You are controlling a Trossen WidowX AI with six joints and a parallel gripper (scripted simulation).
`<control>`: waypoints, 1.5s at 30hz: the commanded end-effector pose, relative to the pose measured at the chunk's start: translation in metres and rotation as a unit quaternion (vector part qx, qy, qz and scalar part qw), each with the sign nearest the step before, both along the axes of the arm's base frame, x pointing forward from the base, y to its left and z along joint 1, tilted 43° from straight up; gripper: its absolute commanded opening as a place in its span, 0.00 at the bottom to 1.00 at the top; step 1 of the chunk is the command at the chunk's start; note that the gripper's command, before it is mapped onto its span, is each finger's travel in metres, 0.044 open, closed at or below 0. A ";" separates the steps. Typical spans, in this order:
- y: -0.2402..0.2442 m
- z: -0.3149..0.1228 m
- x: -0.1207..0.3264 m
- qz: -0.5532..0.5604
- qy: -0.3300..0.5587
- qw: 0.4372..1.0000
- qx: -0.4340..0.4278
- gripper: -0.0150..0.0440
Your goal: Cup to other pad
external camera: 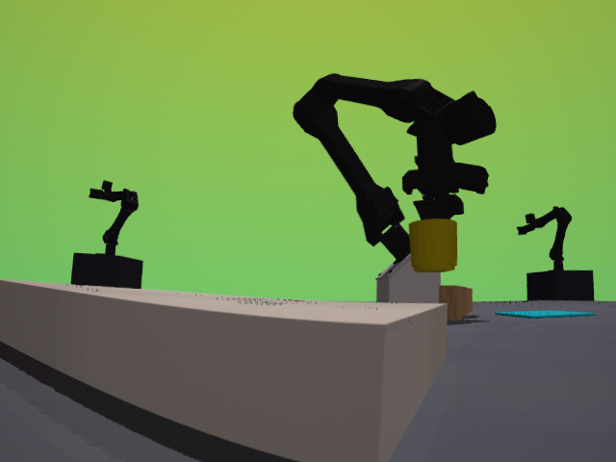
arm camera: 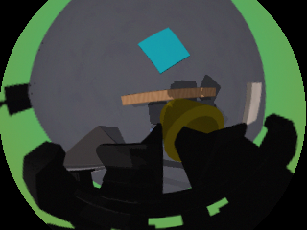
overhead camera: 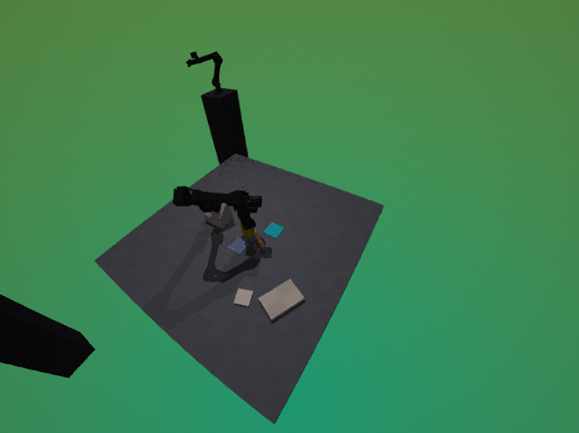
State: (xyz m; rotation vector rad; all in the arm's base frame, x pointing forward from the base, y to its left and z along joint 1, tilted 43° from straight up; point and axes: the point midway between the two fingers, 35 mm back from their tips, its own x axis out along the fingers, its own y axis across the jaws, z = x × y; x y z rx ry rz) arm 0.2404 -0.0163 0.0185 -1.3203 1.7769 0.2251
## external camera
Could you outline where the tan wooden flat bar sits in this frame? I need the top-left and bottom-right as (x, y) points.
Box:
(439, 285), (473, 321)

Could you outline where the large beige wedge block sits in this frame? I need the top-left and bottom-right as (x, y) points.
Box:
(0, 279), (448, 462)

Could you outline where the olive yellow cup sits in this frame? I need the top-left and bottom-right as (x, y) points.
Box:
(408, 218), (457, 272)

